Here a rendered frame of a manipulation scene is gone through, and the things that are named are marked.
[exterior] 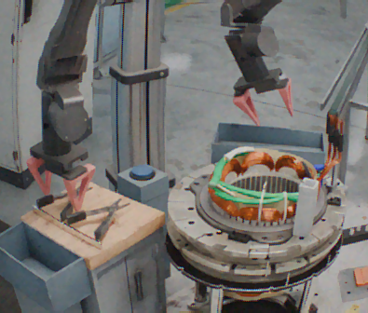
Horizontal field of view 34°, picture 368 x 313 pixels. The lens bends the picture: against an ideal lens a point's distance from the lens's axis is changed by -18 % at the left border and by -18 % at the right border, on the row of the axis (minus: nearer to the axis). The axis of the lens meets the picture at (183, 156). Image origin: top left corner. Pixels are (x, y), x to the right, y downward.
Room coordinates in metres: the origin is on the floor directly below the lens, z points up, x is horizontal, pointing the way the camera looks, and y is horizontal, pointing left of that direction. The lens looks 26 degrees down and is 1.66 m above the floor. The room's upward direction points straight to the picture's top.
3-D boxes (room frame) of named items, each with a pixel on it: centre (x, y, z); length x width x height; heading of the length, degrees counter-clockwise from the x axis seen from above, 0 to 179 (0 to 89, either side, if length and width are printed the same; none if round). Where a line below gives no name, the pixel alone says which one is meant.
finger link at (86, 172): (0.97, 0.18, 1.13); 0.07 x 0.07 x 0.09; 56
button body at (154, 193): (1.20, 0.08, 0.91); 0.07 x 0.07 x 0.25; 45
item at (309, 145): (1.30, -0.18, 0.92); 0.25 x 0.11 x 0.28; 81
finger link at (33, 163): (1.00, 0.23, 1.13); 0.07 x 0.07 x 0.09; 56
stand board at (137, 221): (0.98, 0.16, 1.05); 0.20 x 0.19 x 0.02; 144
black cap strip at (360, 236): (1.31, -0.46, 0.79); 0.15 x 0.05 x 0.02; 98
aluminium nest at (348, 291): (1.08, -0.41, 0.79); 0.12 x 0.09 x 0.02; 0
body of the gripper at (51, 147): (0.99, 0.21, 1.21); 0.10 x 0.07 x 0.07; 56
